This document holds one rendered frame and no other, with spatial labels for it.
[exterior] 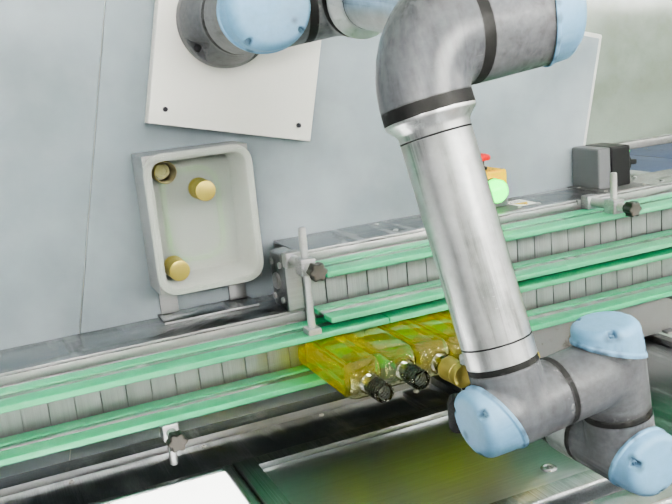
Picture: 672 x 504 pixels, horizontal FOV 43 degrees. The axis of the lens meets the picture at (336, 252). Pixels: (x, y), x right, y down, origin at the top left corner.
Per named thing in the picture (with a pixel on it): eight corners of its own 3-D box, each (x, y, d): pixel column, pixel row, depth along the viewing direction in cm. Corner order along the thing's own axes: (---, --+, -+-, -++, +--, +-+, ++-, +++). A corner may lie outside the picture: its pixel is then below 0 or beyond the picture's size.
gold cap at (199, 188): (186, 178, 140) (193, 181, 136) (207, 176, 141) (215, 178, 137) (189, 200, 140) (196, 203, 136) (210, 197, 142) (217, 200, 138)
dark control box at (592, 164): (570, 186, 174) (599, 190, 167) (569, 146, 172) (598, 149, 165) (602, 180, 177) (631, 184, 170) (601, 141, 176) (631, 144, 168)
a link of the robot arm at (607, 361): (574, 352, 85) (588, 449, 88) (660, 317, 89) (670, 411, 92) (527, 332, 93) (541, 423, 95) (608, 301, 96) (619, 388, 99)
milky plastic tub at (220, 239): (150, 287, 142) (161, 298, 134) (130, 152, 137) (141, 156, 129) (249, 268, 148) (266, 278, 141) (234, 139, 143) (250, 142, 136)
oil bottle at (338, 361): (298, 363, 141) (353, 406, 122) (295, 331, 140) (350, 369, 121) (329, 355, 143) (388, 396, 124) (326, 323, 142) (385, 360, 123)
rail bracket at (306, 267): (287, 324, 139) (317, 344, 127) (276, 222, 135) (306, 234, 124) (304, 320, 140) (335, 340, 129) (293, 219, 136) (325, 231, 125)
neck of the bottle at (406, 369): (396, 382, 124) (413, 392, 120) (395, 363, 124) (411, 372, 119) (414, 377, 125) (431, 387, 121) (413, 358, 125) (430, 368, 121)
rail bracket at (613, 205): (576, 209, 160) (627, 218, 148) (575, 170, 158) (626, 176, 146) (593, 206, 161) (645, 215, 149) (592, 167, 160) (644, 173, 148)
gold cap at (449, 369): (438, 381, 124) (454, 391, 120) (436, 358, 124) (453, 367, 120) (459, 376, 126) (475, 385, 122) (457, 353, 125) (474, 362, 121)
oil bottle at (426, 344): (361, 346, 146) (424, 384, 126) (359, 314, 144) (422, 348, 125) (390, 339, 148) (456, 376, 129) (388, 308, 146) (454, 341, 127)
